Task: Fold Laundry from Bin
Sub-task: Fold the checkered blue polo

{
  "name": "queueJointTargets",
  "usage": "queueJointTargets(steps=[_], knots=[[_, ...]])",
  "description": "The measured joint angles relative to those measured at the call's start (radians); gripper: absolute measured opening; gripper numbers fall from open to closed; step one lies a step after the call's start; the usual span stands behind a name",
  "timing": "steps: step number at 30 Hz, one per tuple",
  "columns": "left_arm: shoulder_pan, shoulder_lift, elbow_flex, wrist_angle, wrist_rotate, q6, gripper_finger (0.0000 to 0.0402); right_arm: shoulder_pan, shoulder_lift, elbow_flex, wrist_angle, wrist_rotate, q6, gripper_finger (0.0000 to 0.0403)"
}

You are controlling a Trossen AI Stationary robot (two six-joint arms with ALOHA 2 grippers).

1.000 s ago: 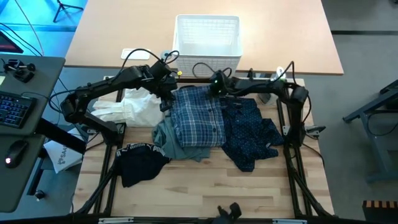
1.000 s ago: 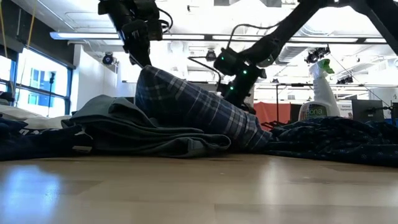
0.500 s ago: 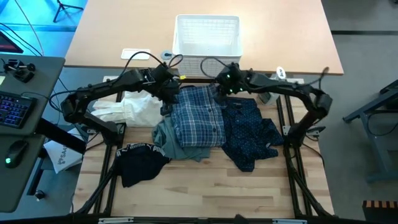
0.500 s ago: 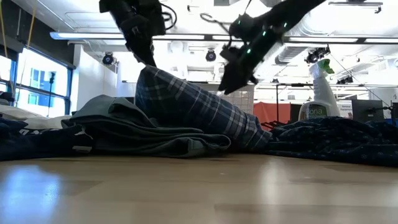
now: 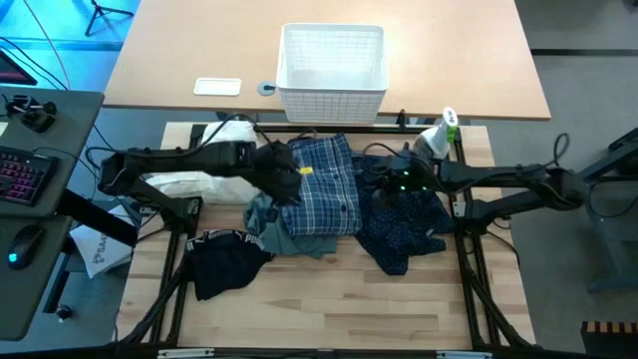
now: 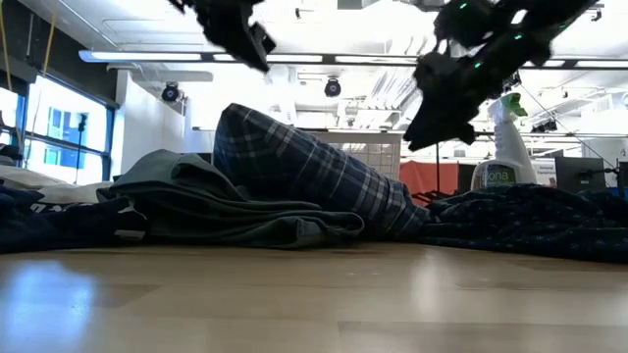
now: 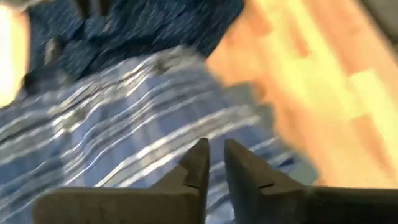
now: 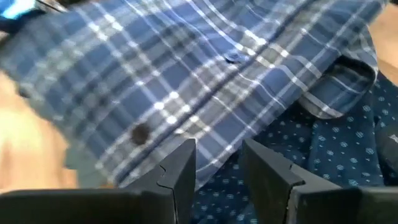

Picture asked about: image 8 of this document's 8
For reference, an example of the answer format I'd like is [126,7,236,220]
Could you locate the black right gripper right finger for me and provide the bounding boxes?
[242,138,398,224]

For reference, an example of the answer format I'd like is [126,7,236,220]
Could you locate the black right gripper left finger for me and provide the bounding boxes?
[0,138,197,224]

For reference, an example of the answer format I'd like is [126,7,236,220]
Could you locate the navy dotted garment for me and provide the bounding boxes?
[189,72,398,224]

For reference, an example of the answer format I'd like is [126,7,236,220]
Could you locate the blue plaid shirt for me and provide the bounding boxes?
[0,0,389,191]

